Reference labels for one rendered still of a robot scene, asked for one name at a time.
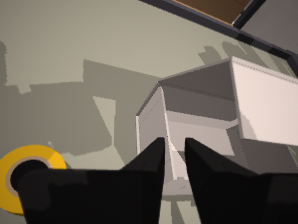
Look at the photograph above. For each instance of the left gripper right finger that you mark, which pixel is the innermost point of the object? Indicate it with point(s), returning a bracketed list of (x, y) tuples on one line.
[(223, 197)]

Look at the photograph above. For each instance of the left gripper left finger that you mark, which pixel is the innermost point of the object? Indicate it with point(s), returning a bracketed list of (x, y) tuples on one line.
[(94, 196)]

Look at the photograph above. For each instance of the white cardboard box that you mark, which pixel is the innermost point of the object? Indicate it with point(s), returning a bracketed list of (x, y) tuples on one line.
[(219, 104)]

